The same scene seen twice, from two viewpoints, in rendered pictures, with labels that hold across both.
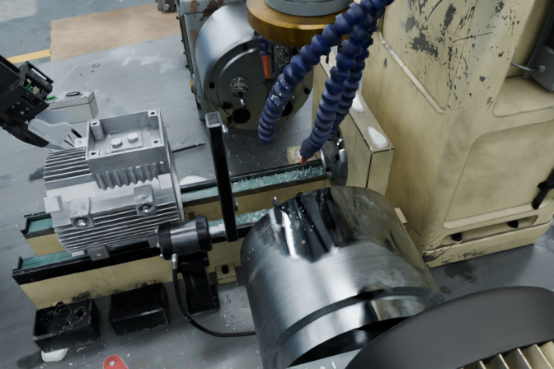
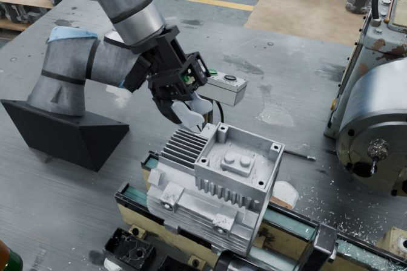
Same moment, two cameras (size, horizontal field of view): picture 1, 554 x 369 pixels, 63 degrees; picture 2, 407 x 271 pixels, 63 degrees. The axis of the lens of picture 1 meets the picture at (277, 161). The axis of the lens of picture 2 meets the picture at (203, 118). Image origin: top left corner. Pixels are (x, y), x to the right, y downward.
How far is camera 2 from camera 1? 0.30 m
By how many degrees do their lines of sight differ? 27
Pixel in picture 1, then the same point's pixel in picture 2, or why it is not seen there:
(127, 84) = (283, 71)
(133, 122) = (256, 143)
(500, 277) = not seen: outside the picture
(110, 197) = (200, 198)
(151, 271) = (206, 256)
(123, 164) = (222, 183)
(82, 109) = (229, 94)
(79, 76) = (254, 47)
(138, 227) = (208, 236)
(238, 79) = (382, 142)
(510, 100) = not seen: outside the picture
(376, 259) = not seen: outside the picture
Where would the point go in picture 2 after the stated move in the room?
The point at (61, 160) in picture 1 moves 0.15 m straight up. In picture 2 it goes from (182, 142) to (178, 79)
